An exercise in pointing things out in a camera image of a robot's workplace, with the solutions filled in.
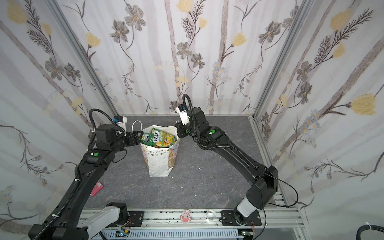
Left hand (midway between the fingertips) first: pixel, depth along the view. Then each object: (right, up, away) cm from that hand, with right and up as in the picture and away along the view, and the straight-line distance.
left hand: (134, 127), depth 74 cm
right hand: (+21, +4, -4) cm, 22 cm away
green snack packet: (+13, -6, +4) cm, 15 cm away
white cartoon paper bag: (+12, -18, +4) cm, 22 cm away
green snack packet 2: (+4, -5, +4) cm, 8 cm away
